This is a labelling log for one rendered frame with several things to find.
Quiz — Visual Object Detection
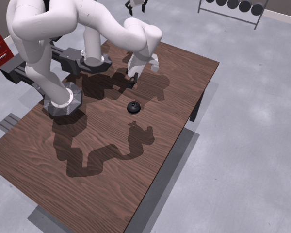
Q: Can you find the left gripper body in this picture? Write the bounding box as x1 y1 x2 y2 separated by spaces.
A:
129 0 144 7

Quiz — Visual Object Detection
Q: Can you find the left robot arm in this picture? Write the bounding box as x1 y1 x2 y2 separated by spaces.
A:
81 25 104 67

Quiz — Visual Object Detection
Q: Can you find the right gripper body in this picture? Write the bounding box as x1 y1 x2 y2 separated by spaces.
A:
128 53 146 79

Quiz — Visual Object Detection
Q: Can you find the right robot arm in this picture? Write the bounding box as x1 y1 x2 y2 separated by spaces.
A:
6 0 162 108

